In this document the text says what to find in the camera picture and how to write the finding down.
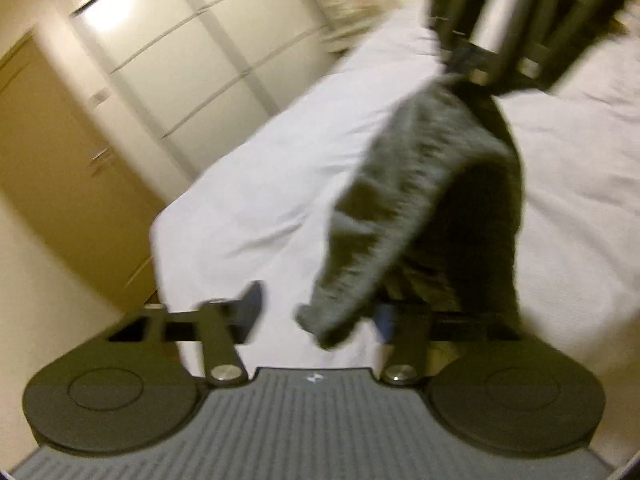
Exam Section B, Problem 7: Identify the grey checked garment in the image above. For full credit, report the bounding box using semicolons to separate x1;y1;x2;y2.
295;74;523;349

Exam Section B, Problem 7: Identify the white bed duvet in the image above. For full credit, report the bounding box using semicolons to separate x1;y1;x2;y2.
152;3;639;376

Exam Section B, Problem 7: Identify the brown wooden door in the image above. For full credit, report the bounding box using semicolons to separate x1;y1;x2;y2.
1;34;164;312

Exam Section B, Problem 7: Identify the white sliding wardrobe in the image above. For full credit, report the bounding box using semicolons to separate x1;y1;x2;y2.
70;0;334;177

